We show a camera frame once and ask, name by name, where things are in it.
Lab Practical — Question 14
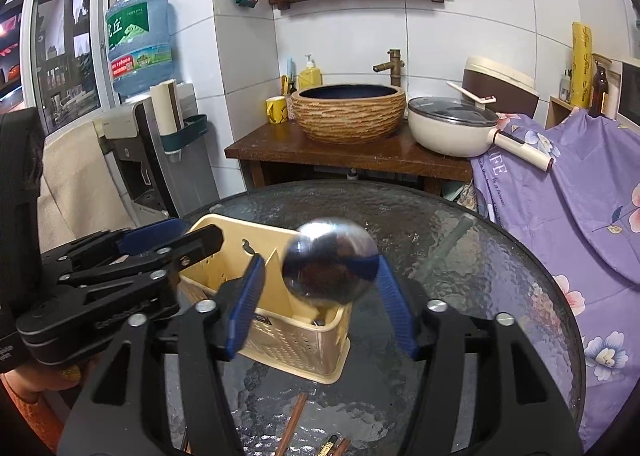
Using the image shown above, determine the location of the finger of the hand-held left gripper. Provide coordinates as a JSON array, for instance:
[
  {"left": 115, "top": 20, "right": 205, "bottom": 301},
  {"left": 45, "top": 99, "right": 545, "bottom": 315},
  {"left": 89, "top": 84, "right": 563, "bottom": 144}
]
[
  {"left": 15, "top": 225, "right": 224, "bottom": 367},
  {"left": 42, "top": 218, "right": 193, "bottom": 283}
]

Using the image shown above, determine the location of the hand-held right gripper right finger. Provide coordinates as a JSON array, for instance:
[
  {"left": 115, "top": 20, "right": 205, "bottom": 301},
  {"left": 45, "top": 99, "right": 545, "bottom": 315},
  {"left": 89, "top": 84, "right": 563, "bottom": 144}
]
[{"left": 375, "top": 253, "right": 586, "bottom": 456}]

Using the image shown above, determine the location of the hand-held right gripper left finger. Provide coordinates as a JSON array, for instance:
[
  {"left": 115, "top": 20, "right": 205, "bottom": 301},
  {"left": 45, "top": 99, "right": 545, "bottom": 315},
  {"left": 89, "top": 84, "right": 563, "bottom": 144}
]
[{"left": 60, "top": 253, "right": 268, "bottom": 456}]

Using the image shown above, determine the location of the beige utensil basket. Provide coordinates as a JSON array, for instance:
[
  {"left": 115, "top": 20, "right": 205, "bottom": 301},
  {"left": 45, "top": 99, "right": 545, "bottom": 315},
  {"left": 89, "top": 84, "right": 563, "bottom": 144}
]
[{"left": 177, "top": 214, "right": 353, "bottom": 384}]

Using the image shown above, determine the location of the metal ladle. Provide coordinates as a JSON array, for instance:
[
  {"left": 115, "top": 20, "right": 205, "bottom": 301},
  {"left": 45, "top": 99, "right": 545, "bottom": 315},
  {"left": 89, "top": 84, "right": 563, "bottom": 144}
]
[{"left": 281, "top": 216, "right": 380, "bottom": 329}]

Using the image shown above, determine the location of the person's left hand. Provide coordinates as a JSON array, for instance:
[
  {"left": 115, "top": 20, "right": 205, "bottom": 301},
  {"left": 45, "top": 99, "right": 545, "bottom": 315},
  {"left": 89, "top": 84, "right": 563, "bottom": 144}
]
[{"left": 27, "top": 358, "right": 96, "bottom": 393}]

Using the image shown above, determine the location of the grey water dispenser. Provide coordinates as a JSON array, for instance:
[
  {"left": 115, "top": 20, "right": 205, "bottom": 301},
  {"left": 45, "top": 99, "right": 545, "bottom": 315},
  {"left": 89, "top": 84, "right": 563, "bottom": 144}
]
[{"left": 92, "top": 83, "right": 221, "bottom": 231}]

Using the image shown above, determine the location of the teal cup holder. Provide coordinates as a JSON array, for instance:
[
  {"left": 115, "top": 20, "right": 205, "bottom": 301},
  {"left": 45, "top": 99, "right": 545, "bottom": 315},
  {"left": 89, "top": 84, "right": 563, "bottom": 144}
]
[{"left": 164, "top": 114, "right": 208, "bottom": 161}]

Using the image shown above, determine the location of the wooden washstand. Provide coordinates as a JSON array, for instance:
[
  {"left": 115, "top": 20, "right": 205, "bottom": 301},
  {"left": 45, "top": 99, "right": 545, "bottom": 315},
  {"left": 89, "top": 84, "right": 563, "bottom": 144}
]
[{"left": 225, "top": 123, "right": 473, "bottom": 197}]

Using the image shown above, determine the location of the stack of paper cups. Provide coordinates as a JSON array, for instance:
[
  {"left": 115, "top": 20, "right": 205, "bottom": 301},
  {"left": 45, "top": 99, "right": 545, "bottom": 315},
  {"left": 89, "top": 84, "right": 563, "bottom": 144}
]
[{"left": 150, "top": 78, "right": 185, "bottom": 134}]

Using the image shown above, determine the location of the yellow mug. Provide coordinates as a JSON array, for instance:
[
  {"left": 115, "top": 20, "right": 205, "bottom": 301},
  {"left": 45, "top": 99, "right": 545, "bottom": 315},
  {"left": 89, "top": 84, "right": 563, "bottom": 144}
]
[{"left": 265, "top": 96, "right": 288, "bottom": 125}]

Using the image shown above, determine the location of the sliding window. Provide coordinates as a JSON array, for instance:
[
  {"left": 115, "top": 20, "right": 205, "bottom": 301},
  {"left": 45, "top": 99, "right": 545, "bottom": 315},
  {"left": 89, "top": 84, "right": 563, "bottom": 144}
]
[{"left": 0, "top": 0, "right": 118, "bottom": 137}]

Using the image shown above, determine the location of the white pan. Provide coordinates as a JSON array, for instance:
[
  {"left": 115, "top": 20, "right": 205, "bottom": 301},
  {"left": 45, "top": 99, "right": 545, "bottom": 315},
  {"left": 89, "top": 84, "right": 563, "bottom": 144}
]
[{"left": 407, "top": 96, "right": 556, "bottom": 173}]

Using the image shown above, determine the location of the woven pattern wash basin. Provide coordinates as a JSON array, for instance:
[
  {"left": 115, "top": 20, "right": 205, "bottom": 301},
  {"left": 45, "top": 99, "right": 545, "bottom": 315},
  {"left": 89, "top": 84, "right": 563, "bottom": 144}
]
[{"left": 291, "top": 84, "right": 406, "bottom": 145}]

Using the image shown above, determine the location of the blue water jug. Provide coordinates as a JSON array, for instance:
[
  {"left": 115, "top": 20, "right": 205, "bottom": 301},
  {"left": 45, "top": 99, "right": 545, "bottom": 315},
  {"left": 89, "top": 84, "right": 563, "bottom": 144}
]
[{"left": 104, "top": 0, "right": 175, "bottom": 97}]

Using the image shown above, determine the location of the yellow soap dispenser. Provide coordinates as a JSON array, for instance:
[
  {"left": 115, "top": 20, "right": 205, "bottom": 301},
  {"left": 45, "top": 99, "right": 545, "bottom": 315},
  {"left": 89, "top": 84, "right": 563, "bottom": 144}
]
[{"left": 298, "top": 54, "right": 323, "bottom": 90}]

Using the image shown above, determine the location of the purple floral cloth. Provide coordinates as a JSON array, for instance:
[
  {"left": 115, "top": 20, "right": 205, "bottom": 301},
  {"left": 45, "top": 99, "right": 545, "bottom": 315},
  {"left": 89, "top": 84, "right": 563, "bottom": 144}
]
[{"left": 470, "top": 108, "right": 640, "bottom": 442}]

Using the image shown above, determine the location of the glass pan lid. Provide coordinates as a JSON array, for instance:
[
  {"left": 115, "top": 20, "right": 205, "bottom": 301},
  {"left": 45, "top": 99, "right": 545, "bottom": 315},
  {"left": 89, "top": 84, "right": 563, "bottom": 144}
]
[{"left": 409, "top": 96, "right": 500, "bottom": 125}]

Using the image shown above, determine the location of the bronze bamboo faucet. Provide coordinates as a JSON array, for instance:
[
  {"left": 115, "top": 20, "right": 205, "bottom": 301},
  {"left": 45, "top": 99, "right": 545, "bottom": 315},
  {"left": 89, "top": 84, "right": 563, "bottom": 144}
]
[{"left": 372, "top": 49, "right": 403, "bottom": 86}]

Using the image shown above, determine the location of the brown and white rice cooker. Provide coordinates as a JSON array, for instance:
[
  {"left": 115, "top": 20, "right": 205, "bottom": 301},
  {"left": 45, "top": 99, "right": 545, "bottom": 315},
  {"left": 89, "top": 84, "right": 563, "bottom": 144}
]
[{"left": 461, "top": 56, "right": 541, "bottom": 119}]

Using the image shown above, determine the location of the wooden box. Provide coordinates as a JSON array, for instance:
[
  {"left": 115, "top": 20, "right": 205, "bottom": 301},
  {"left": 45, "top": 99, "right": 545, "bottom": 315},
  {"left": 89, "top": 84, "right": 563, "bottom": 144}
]
[{"left": 545, "top": 96, "right": 576, "bottom": 131}]

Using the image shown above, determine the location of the dark brown bottle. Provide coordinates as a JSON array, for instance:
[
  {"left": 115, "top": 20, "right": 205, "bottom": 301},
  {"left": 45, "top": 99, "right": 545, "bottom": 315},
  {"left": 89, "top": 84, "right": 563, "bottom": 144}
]
[{"left": 588, "top": 60, "right": 612, "bottom": 117}]

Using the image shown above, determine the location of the yellow wrap roll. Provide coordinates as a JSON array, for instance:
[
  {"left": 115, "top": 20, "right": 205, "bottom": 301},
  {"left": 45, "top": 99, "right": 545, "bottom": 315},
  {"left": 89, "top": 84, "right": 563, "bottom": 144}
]
[{"left": 571, "top": 22, "right": 594, "bottom": 109}]

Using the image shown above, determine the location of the white microwave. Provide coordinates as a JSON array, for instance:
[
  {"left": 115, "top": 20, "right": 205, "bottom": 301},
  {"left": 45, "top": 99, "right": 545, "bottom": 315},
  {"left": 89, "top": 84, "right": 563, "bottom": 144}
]
[{"left": 612, "top": 56, "right": 640, "bottom": 124}]

